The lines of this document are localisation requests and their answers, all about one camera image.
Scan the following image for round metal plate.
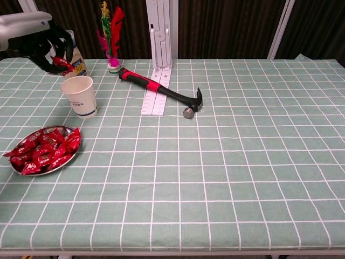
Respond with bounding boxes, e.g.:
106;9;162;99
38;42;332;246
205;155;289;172
9;125;81;176

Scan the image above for colourful feather shuttlecock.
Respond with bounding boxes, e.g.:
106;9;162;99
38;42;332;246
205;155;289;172
96;1;126;74

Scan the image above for white metal frame post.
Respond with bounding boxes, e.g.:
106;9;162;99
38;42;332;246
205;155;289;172
17;0;38;14
266;0;296;60
169;0;179;59

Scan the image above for white paper cup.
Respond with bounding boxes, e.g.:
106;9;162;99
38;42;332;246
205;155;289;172
59;76;98;119

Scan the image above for white folding stand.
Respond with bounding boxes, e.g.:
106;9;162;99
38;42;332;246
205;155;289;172
140;0;174;117

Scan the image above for red black claw hammer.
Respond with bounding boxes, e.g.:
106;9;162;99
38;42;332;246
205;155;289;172
118;67;203;119

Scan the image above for red candy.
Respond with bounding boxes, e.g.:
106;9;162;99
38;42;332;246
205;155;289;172
48;151;75;171
2;147;30;158
50;55;76;73
20;160;41;175
64;127;82;154

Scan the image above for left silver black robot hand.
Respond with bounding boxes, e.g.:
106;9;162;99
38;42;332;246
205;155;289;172
0;11;75;76

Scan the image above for green checked tablecloth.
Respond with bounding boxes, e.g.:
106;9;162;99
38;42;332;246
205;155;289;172
0;53;345;253

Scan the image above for beige dressing bottle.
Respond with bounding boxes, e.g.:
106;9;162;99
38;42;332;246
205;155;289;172
64;29;89;78

